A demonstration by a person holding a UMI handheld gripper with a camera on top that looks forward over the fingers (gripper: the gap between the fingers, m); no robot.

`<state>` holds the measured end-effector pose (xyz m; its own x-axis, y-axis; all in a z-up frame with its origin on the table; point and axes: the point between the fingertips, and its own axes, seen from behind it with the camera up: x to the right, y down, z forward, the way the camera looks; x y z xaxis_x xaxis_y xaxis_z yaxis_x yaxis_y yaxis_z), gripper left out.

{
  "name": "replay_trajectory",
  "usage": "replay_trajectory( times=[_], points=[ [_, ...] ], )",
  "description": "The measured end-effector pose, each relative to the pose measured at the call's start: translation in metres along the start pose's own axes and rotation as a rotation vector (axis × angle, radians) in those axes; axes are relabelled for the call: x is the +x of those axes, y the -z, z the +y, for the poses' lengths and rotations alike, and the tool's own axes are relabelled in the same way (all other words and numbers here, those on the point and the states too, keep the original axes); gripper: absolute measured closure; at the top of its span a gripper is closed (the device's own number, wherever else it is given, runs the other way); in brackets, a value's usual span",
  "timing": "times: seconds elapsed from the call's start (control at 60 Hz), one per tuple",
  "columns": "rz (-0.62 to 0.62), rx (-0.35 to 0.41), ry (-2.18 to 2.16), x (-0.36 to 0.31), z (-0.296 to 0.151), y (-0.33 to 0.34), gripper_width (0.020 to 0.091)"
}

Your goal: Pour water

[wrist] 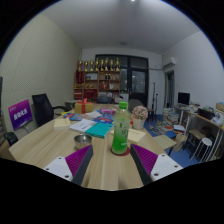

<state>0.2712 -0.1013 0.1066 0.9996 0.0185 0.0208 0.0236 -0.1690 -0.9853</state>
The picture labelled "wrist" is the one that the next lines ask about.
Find black trolley bag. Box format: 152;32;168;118
3;131;19;147

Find flat round red coaster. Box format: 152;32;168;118
110;146;131;157

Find pink purple flat box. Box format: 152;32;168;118
99;107;117;116

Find cream yellow book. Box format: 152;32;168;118
53;117;72;130

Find green drink bottle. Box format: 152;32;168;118
111;101;132;155

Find stack of books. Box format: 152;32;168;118
162;107;181;127

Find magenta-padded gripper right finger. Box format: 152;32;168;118
129;143;184;186

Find black office chair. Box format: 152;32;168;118
31;93;69;128

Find tan paper envelope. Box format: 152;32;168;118
128;128;147;144

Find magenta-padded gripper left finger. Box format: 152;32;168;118
43;144;95;186

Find yellow gift box red ribbon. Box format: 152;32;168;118
73;98;94;115

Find white wall air conditioner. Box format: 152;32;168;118
161;56;177;69

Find small light wooden table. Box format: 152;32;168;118
152;134;177;151

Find black computer monitor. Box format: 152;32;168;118
177;92;191;106

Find cluttered wooden side desk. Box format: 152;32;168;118
176;101;224;158

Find purple sign board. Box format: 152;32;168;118
8;98;34;132

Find teal book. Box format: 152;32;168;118
85;122;114;139

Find white round stool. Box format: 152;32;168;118
194;137;213;163

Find white printed booklet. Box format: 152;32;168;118
68;118;98;133

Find wooden shelf unit with trophies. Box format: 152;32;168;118
73;57;122;101

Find pink flowers in white pot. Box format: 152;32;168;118
131;105;149;131

